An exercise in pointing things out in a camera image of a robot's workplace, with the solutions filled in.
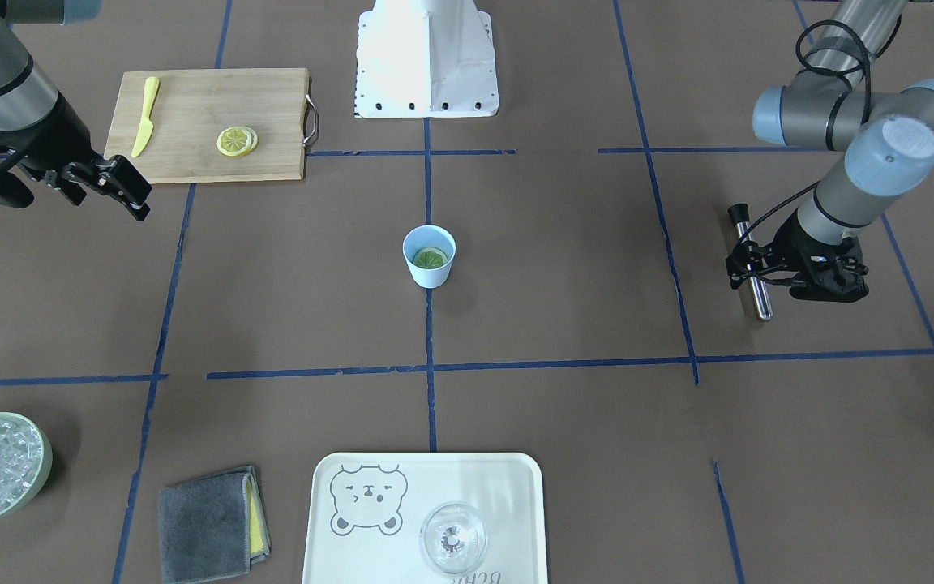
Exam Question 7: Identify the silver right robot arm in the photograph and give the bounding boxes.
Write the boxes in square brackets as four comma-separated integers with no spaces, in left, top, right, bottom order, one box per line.
[0,1,152,221]

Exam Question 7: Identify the grey folded cloth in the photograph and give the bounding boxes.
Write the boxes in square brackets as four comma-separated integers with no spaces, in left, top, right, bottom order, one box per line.
[158,465,271,583]

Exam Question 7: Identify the cream bear tray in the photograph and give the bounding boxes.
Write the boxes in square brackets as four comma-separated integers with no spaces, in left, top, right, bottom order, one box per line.
[302,453,549,583]

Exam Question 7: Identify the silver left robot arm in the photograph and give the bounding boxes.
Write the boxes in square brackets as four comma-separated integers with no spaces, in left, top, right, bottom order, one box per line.
[724,1,934,303]

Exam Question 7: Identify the remaining lemon slices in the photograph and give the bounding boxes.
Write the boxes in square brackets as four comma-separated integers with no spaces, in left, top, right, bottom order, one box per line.
[216,126,259,157]

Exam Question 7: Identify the clear wine glass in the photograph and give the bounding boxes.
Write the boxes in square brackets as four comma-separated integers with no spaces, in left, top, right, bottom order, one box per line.
[419,501,489,577]

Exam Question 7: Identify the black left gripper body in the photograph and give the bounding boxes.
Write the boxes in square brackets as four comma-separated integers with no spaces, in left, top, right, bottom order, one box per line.
[766,215,870,303]

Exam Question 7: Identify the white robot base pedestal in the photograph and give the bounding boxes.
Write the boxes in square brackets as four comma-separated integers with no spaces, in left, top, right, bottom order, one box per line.
[353,1,500,119]

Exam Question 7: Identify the light blue cup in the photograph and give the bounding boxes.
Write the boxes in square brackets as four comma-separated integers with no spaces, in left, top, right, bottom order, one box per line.
[401,225,457,289]

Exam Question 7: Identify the yellow lemon slice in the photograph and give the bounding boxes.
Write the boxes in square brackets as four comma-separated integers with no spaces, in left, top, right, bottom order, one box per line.
[411,247,449,270]

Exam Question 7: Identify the steel muddler black tip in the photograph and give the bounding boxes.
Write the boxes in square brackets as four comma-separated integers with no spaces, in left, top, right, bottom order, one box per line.
[726,203,774,322]

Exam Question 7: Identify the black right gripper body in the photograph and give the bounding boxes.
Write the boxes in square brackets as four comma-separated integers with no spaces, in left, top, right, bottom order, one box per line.
[19,93,101,204]

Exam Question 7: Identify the yellow plastic knife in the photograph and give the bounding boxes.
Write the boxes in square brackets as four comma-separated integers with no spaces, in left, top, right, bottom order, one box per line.
[131,76,161,157]

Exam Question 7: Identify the bamboo cutting board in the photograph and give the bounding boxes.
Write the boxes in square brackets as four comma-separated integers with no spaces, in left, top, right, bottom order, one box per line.
[105,69,311,186]

